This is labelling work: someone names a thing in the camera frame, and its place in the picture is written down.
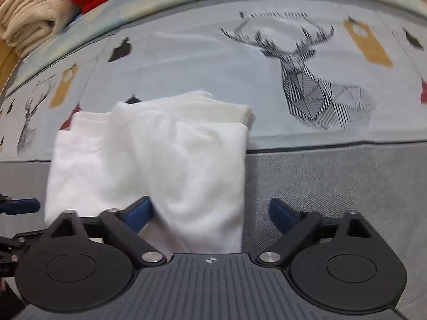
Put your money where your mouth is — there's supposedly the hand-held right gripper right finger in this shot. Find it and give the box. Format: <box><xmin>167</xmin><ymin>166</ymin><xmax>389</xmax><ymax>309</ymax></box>
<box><xmin>256</xmin><ymin>197</ymin><xmax>373</xmax><ymax>267</ymax></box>

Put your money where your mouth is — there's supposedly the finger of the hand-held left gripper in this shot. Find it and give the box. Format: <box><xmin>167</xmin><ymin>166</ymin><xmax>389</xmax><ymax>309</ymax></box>
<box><xmin>0</xmin><ymin>228</ymin><xmax>45</xmax><ymax>279</ymax></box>
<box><xmin>0</xmin><ymin>193</ymin><xmax>41</xmax><ymax>217</ymax></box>

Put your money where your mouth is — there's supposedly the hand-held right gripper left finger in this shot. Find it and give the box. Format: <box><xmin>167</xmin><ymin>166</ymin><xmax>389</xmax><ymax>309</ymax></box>
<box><xmin>50</xmin><ymin>196</ymin><xmax>168</xmax><ymax>267</ymax></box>

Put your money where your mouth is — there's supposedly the white shirt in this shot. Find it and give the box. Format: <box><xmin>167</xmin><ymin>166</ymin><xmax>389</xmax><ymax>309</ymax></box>
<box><xmin>43</xmin><ymin>90</ymin><xmax>256</xmax><ymax>254</ymax></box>

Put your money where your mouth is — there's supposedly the grey bed mat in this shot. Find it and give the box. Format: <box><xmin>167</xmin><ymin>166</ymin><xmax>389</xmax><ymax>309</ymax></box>
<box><xmin>0</xmin><ymin>142</ymin><xmax>427</xmax><ymax>320</ymax></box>

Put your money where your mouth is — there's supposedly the deer print bed sheet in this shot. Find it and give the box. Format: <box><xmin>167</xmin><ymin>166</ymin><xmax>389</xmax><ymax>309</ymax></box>
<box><xmin>0</xmin><ymin>0</ymin><xmax>427</xmax><ymax>164</ymax></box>

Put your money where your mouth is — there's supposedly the beige folded sweater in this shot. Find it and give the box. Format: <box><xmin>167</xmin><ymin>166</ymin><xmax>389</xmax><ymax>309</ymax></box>
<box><xmin>0</xmin><ymin>0</ymin><xmax>78</xmax><ymax>57</ymax></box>

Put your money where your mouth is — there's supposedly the wooden bed frame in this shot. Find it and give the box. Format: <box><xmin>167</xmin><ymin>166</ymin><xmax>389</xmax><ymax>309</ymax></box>
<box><xmin>0</xmin><ymin>38</ymin><xmax>21</xmax><ymax>90</ymax></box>

